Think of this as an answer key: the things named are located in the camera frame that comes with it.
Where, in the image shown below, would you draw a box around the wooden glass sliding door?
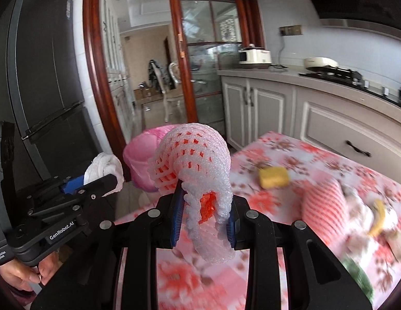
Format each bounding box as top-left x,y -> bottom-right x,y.
82,0 -> 266,181

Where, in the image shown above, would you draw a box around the white kitchen cabinets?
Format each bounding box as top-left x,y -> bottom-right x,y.
218,69 -> 401,183

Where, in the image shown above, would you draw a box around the pink lined trash bin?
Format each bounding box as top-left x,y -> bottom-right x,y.
123,125 -> 177,192

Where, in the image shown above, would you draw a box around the pink floral tablecloth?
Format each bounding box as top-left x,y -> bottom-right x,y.
116,125 -> 401,309

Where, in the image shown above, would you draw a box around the black gas stove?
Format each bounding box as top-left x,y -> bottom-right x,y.
299,65 -> 401,108

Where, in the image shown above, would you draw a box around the white pan on stove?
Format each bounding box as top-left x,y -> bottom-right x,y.
304,57 -> 338,71

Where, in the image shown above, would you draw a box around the yellow sponge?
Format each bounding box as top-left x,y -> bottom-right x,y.
258,167 -> 289,189

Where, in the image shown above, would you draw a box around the black drawer handle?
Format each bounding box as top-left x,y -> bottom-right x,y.
345,140 -> 372,158

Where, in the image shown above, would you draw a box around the dining chair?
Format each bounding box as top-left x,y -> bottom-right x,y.
150,61 -> 184,122

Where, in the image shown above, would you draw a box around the white rice cooker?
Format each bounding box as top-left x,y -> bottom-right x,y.
238,43 -> 272,67

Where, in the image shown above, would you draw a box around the large pink foam net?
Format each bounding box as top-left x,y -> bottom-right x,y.
301,178 -> 349,246

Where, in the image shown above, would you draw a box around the pink foam net orange core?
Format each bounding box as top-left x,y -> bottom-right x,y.
148,123 -> 234,264

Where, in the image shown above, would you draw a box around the white tissue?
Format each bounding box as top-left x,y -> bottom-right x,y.
83,153 -> 124,196

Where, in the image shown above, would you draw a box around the person's left hand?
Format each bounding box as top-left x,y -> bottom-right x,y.
0,252 -> 62,292

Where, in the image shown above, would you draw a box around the green zigzag cloth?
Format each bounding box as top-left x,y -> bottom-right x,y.
341,255 -> 374,303

